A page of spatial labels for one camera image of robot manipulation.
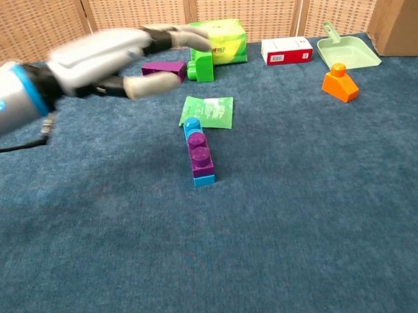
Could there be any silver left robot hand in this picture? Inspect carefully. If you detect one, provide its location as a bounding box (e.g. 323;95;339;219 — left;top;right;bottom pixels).
41;21;215;106

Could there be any long blue four-stud brick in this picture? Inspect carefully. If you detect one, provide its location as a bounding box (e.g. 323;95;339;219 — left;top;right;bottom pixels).
182;116;217;188

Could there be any small purple two-stud brick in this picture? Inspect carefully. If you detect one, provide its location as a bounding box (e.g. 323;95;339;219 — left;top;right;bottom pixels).
186;131;217;180

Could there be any purple hollow brick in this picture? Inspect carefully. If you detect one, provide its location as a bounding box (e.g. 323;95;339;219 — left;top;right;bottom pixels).
141;59;188;86

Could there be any green L-shaped brick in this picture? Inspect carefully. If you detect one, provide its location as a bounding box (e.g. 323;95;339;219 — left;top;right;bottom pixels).
185;49;215;84

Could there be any orange sloped brick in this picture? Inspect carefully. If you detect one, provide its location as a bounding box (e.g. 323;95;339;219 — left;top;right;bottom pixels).
320;61;361;105

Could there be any green foil sachet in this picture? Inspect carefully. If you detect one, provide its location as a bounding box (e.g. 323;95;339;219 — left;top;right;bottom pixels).
177;93;237;133

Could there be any green yellow tissue pack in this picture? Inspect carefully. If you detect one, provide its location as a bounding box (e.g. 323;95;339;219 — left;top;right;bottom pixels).
188;17;249;68

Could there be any woven wicker folding screen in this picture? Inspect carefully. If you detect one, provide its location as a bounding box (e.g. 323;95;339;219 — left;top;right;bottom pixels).
0;0;391;66

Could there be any red white cardboard box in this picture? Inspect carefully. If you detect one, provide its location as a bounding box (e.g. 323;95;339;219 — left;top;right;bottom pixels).
260;35;315;67

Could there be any blue felt table cloth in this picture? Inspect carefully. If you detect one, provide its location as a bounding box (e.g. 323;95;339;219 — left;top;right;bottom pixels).
0;30;418;313

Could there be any pale green plastic dustpan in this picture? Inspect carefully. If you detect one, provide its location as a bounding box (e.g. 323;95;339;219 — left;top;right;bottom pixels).
315;18;383;72

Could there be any brown cardboard box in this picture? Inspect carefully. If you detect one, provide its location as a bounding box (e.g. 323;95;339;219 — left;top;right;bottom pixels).
365;0;418;61

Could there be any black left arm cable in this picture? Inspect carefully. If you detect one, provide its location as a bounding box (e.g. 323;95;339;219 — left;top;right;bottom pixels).
0;114;59;153

